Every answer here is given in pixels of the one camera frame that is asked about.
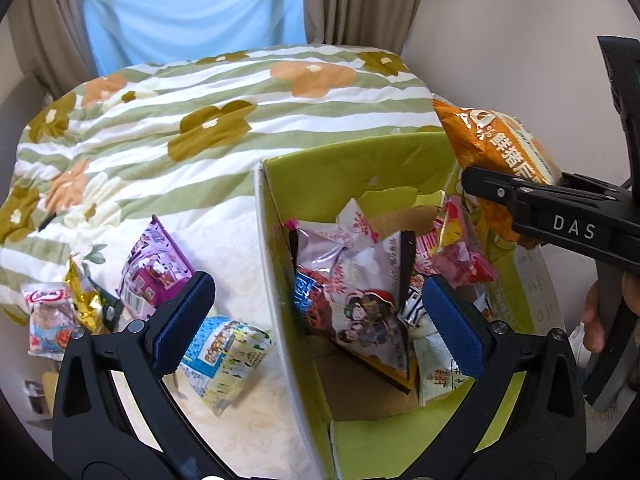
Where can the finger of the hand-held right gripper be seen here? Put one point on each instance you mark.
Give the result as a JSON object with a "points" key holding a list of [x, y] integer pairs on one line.
{"points": [[550, 210]]}

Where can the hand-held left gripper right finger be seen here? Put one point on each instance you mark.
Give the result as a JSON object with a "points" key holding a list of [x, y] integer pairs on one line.
{"points": [[452, 327]]}

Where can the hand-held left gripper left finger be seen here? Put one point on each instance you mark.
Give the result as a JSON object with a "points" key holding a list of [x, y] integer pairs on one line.
{"points": [[182, 325]]}

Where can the white yellow snack packet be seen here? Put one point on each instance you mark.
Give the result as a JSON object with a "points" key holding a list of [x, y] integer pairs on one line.
{"points": [[440, 365]]}

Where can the black white snack packet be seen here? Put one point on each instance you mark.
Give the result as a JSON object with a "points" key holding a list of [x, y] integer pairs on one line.
{"points": [[414, 305]]}

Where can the blue yellow snack packet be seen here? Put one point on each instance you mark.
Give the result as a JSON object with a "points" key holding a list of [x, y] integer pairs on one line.
{"points": [[225, 355]]}

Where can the purple snack packet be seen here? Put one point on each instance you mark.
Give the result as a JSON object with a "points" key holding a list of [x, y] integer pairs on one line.
{"points": [[150, 265]]}

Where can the pink red snack packet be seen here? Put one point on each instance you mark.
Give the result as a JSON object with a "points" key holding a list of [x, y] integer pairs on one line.
{"points": [[455, 255]]}

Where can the dark green snack packet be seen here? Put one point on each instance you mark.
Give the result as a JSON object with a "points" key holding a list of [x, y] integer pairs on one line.
{"points": [[111, 312]]}

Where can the large cartoon snack packet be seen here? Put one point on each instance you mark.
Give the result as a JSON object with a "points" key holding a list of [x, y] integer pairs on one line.
{"points": [[370, 305]]}

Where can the orange snack packet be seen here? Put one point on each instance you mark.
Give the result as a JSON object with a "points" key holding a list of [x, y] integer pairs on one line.
{"points": [[490, 145]]}

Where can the gold snack packet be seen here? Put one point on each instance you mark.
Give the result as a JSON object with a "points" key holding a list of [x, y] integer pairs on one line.
{"points": [[82, 295]]}

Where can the blue red snack packet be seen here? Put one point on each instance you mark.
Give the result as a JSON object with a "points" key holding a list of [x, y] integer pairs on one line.
{"points": [[305, 297]]}

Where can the red label snack packet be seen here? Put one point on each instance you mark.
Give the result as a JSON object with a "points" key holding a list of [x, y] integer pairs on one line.
{"points": [[47, 320]]}

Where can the pale pink snack packet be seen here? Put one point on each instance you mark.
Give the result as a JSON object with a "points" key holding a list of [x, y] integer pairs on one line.
{"points": [[357, 225]]}

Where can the green cardboard box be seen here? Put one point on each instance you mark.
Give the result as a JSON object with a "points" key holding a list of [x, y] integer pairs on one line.
{"points": [[350, 170]]}

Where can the person's right hand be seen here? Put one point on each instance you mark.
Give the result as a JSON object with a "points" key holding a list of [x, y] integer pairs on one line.
{"points": [[595, 320]]}

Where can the floral striped blanket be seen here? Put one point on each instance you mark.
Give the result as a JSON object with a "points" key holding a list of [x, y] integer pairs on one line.
{"points": [[200, 85]]}

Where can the grey bed headboard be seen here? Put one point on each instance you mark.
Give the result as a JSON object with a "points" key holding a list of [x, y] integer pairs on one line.
{"points": [[22, 92]]}

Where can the beige curtain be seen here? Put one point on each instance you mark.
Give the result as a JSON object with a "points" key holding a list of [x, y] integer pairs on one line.
{"points": [[50, 35], [360, 0]]}

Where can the light blue cloth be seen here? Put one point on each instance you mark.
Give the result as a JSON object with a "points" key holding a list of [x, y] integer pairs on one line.
{"points": [[200, 10]]}

